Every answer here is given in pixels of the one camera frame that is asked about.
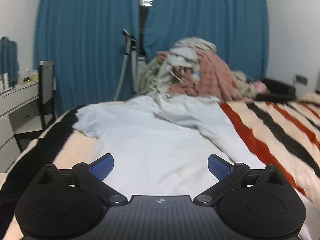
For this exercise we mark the black fluffy garment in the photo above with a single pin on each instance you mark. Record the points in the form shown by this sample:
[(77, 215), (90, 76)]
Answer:
[(280, 86)]

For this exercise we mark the grey hoodie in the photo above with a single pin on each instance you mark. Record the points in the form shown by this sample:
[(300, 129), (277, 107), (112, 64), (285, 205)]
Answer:
[(180, 57)]

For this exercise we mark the group of cosmetic bottles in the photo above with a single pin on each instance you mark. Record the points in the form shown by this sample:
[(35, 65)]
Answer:
[(5, 80)]

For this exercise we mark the black chair with grey back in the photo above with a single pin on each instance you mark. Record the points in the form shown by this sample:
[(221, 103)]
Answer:
[(46, 80)]

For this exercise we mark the pink knitted garment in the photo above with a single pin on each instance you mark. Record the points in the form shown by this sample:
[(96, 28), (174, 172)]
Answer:
[(261, 86)]

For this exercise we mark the green floral blanket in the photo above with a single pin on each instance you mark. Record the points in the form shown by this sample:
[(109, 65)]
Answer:
[(150, 77)]

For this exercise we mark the white dresser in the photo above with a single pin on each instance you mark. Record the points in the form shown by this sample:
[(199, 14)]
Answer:
[(17, 97)]

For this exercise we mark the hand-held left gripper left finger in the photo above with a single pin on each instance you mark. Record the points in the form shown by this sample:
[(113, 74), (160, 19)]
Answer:
[(103, 166)]

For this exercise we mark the wavy blue-framed mirror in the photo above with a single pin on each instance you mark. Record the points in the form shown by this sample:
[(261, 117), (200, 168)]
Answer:
[(8, 57)]

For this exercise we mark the dark wall socket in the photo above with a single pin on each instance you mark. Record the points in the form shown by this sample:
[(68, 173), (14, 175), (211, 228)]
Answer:
[(301, 78)]

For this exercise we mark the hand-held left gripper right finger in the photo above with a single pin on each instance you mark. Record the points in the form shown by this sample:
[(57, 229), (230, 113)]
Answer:
[(220, 167)]

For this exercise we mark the cream garment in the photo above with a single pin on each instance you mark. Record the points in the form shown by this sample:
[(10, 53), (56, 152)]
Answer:
[(197, 43)]

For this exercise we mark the pile of crumpled clothes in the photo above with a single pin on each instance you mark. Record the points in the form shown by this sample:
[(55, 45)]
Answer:
[(212, 75)]

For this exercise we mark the white T-shirt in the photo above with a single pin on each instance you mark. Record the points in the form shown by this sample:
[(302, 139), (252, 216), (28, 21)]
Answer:
[(155, 142)]

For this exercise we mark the striped blanket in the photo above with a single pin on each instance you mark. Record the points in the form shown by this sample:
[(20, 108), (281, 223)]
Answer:
[(275, 135)]

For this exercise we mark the blue curtain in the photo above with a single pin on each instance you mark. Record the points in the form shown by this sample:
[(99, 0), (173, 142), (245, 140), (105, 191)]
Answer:
[(87, 42), (212, 17)]

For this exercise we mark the pale green garment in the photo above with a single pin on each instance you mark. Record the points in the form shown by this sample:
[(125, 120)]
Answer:
[(243, 85)]

